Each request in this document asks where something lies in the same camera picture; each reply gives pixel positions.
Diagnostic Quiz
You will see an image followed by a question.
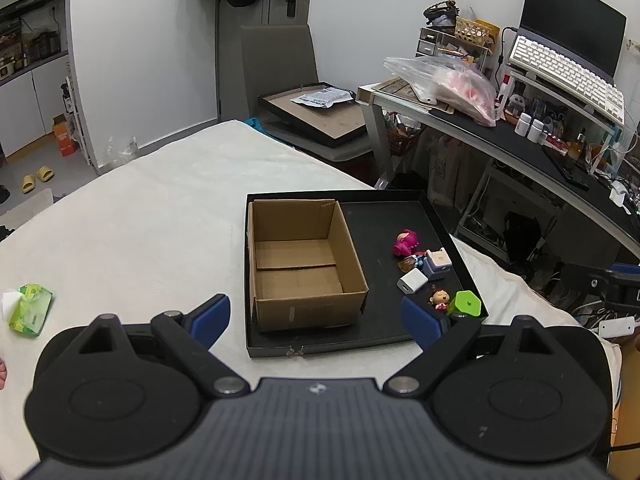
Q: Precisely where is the brown-haired girl figurine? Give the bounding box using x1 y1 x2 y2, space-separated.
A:
430 284 450 312

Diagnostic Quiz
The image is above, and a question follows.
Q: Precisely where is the green hexagonal block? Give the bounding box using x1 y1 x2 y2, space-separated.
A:
447 290 483 318

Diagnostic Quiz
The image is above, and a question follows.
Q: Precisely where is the white USB charger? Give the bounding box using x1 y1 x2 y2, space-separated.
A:
397 269 428 295

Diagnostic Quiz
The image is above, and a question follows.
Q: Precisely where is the pink pony figurine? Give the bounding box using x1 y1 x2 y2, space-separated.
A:
392 229 420 258

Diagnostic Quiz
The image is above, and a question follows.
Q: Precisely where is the brown cardboard box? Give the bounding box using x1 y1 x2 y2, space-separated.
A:
246 198 369 333

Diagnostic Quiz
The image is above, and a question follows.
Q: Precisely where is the small amber blue figurine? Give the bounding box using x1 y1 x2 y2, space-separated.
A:
398 252 425 273

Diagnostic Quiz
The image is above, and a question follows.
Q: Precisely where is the person's left hand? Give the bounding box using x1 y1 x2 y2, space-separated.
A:
0 358 8 390

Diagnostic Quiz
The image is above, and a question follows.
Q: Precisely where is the black shallow tray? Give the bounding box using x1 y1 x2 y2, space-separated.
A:
245 190 477 358

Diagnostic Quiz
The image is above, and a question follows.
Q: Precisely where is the green tissue pack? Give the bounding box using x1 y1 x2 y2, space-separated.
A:
1 284 54 337

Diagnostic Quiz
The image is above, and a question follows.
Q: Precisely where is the black-topped desk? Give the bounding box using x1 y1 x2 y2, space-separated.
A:
356 84 639 255

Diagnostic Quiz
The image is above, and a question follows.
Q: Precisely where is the black smartphone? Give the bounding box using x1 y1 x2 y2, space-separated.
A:
542 148 590 191

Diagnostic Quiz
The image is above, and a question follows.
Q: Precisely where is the yellow slipper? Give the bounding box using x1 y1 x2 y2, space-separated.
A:
22 174 36 194
37 166 55 182

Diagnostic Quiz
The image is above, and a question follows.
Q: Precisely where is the white pill bottle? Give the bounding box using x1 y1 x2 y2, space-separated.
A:
514 113 532 136
527 119 544 143

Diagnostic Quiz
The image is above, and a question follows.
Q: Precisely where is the orange carton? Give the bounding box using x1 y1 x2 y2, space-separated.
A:
52 114 77 157

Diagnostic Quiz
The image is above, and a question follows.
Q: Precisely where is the white monitor riser shelf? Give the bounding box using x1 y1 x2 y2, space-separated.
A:
504 66 626 170

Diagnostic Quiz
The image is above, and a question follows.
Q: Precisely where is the clear plastic bag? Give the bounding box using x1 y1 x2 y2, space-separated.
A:
383 56 497 128

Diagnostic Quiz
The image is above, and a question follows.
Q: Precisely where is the grey chair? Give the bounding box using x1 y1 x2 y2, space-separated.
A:
241 25 371 164

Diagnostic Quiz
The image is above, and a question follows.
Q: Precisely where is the small drawer organizer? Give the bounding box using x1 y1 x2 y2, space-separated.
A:
416 26 492 72

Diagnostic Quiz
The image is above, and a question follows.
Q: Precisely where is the white keyboard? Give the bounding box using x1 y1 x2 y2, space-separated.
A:
509 36 625 127

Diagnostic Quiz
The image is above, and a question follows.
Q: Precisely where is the woven basket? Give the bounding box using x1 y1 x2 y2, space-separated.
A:
454 16 500 52

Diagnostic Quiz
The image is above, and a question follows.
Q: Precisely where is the black monitor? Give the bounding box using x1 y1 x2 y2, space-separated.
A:
518 0 627 82

